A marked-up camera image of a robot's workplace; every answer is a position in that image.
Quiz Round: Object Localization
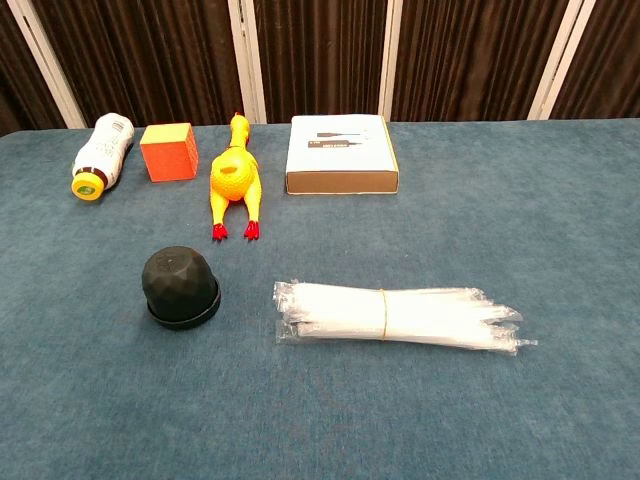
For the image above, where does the black dome-shaped object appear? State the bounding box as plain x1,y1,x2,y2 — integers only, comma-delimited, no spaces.
141,244,222,331

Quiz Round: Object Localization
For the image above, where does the white flat cardboard box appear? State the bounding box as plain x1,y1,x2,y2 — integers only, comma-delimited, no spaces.
284,114,401,196

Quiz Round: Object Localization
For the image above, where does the yellow rubber chicken toy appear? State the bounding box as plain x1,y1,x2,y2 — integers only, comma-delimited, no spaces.
209,111,263,242

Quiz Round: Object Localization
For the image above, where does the bundle of wrapped white straws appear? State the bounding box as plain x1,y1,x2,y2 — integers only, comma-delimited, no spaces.
272,281,539,357

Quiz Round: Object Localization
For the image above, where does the orange foam cube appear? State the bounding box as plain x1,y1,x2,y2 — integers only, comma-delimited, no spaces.
139,122,200,183

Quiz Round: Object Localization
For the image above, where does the dark brown curtain panel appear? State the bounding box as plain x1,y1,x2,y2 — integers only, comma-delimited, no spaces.
549,0,640,121
252,0,389,125
0,0,69,136
389,0,571,123
29,0,246,129

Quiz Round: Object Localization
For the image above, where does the blue felt table cover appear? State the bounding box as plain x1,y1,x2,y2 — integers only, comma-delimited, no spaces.
0,118,640,480

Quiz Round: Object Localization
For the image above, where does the white bottle yellow cap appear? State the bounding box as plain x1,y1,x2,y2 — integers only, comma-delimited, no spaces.
70,112,136,203

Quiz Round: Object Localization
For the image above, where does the white screen frame post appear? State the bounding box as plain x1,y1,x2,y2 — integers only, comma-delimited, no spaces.
4,0,89,130
527,0,597,121
227,0,268,125
377,0,404,123

